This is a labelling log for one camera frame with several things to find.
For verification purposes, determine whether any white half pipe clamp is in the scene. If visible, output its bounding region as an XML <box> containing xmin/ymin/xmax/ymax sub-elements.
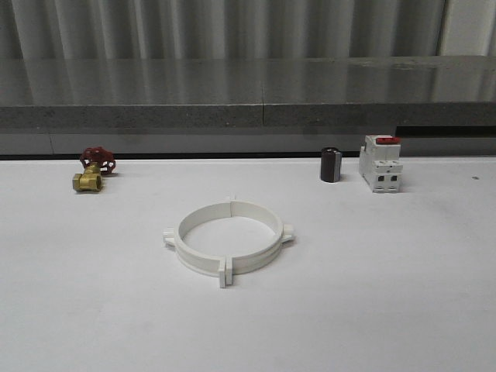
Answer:
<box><xmin>162</xmin><ymin>199</ymin><xmax>233</xmax><ymax>288</ymax></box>
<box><xmin>219</xmin><ymin>200</ymin><xmax>295</xmax><ymax>288</ymax></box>

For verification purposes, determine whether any grey stone countertop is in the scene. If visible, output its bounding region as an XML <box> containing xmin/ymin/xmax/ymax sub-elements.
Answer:
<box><xmin>1</xmin><ymin>57</ymin><xmax>495</xmax><ymax>158</ymax></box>

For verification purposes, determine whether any black cylindrical capacitor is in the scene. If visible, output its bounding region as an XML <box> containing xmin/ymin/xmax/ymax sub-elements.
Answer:
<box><xmin>320</xmin><ymin>147</ymin><xmax>342</xmax><ymax>183</ymax></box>

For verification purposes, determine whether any brass valve red handwheel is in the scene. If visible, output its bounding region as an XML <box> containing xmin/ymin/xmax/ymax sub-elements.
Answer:
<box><xmin>72</xmin><ymin>146</ymin><xmax>115</xmax><ymax>192</ymax></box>

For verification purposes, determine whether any white circuit breaker red switch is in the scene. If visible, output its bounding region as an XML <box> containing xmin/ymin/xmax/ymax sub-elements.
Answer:
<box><xmin>359</xmin><ymin>135</ymin><xmax>403</xmax><ymax>193</ymax></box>

